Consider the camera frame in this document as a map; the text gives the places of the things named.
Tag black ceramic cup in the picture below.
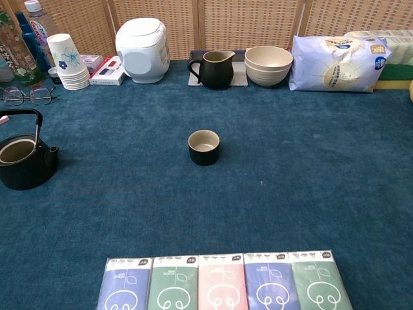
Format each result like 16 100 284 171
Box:
188 129 221 167

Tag small white purple box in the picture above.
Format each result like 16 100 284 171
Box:
79 54 105 74

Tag clear bottle with pink label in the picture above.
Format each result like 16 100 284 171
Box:
24 0 60 69

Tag white red blue box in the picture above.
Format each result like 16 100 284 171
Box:
88 55 127 87

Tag woven bamboo folding screen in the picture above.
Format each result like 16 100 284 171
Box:
0 0 413 61

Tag black-rimmed eyeglasses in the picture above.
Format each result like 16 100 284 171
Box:
0 85 57 107

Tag blue tissue pack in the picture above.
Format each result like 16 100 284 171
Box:
97 256 154 310
243 251 301 310

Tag black ceramic pitcher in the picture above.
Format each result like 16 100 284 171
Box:
187 50 236 91

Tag green floral bottle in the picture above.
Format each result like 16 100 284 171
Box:
0 4 44 87

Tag green tissue pack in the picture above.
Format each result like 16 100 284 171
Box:
146 254 200 310
287 249 355 310

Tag yellow green sponge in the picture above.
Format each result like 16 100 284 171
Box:
374 63 413 92

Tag blue bottle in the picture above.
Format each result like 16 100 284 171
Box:
14 12 50 72

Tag blue felt table cloth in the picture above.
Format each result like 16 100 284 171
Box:
0 59 413 310

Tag pack of yellow sponges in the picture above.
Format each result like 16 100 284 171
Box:
343 30 413 67

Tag stack of floral paper cups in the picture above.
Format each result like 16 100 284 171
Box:
46 33 91 90

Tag beige ceramic bowl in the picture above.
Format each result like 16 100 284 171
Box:
245 63 292 87
244 45 294 72

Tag pink tissue pack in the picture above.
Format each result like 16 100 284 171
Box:
197 253 248 310

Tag white rice cooker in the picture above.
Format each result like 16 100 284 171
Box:
115 17 171 85

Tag white tissue paper package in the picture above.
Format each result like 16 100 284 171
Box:
288 34 392 94

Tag black teapot with handle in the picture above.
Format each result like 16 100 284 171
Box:
0 108 60 191

